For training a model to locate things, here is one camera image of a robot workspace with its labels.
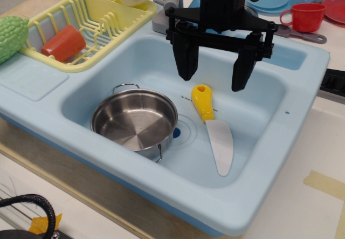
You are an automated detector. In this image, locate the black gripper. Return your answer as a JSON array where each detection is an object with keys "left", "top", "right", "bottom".
[{"left": 165, "top": 0, "right": 278, "bottom": 92}]

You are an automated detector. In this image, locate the stainless steel pot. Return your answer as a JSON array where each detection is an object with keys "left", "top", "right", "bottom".
[{"left": 90, "top": 83, "right": 178, "bottom": 162}]

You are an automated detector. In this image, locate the grey toy utensil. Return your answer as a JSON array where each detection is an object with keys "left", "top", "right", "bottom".
[{"left": 274, "top": 24, "right": 327, "bottom": 44}]

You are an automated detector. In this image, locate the grey toy faucet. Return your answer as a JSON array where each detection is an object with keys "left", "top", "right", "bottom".
[{"left": 151, "top": 0, "right": 184, "bottom": 35}]

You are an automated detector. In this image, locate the red plastic mug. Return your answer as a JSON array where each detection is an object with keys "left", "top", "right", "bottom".
[{"left": 280, "top": 3, "right": 326, "bottom": 33}]

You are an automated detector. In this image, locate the light blue toy sink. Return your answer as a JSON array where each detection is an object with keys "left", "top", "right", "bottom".
[{"left": 1, "top": 24, "right": 330, "bottom": 236}]

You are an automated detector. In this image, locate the red plastic plate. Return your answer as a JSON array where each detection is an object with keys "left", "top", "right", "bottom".
[{"left": 321, "top": 0, "right": 345, "bottom": 24}]

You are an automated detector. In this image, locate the orange plastic cup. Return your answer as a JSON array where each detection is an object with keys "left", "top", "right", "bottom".
[{"left": 41, "top": 25, "right": 86, "bottom": 62}]

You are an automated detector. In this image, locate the yellow dish rack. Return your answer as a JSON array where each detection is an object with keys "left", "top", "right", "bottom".
[{"left": 20, "top": 0, "right": 157, "bottom": 73}]

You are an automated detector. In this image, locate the green toy bitter gourd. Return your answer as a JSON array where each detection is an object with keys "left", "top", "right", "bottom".
[{"left": 1, "top": 16, "right": 29, "bottom": 64}]

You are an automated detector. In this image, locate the yellow tape piece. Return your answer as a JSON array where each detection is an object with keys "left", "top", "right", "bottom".
[{"left": 28, "top": 213, "right": 63, "bottom": 235}]

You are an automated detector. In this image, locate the yellow-handled toy knife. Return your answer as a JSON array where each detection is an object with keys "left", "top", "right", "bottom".
[{"left": 191, "top": 84, "right": 234, "bottom": 177}]

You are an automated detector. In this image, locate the black bracket at right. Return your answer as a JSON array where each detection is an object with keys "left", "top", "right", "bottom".
[{"left": 320, "top": 69, "right": 345, "bottom": 97}]

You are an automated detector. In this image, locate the black corrugated hose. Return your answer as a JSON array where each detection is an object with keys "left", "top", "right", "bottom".
[{"left": 0, "top": 194, "right": 57, "bottom": 239}]

